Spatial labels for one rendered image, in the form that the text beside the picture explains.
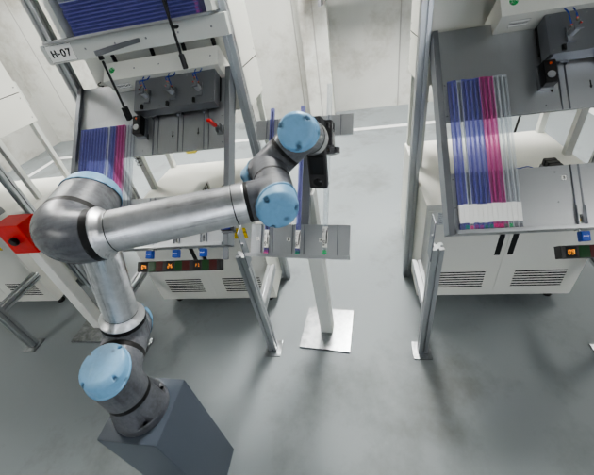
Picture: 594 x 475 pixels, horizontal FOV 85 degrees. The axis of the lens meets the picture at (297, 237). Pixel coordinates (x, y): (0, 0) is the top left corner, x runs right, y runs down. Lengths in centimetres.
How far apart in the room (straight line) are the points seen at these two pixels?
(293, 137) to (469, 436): 129
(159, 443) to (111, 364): 26
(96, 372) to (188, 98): 97
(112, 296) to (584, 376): 175
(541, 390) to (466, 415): 33
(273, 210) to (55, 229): 36
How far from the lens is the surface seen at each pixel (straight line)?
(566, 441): 167
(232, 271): 177
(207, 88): 139
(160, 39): 151
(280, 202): 54
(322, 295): 150
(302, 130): 64
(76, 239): 64
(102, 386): 94
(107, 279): 88
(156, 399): 105
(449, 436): 155
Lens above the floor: 142
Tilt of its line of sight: 38 degrees down
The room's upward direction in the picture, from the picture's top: 11 degrees counter-clockwise
